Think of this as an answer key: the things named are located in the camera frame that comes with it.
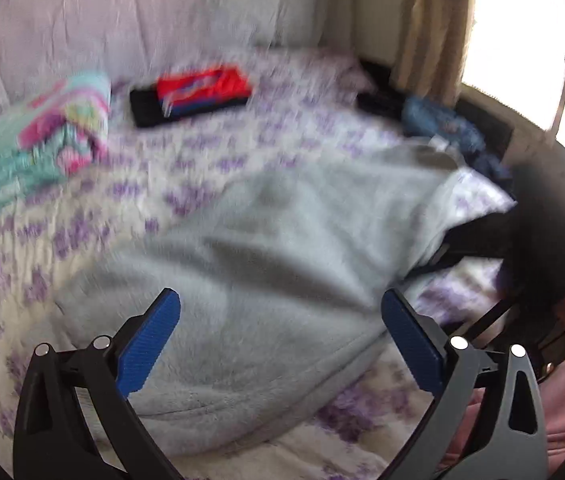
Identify turquoise pink floral folded quilt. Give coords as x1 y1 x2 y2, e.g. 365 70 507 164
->
0 72 111 211

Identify black folded garment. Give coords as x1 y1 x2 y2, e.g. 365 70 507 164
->
130 84 249 129

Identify purple floral bed sheet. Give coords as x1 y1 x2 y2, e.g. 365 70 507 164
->
0 49 519 480

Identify blue jeans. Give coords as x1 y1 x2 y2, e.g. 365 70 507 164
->
401 96 512 191

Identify white lace covered headboard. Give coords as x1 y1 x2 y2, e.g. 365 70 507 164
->
0 0 329 114

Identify red blue folded garment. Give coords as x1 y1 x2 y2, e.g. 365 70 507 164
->
156 65 253 112

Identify beige checked curtain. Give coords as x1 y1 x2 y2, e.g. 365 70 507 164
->
392 0 475 107

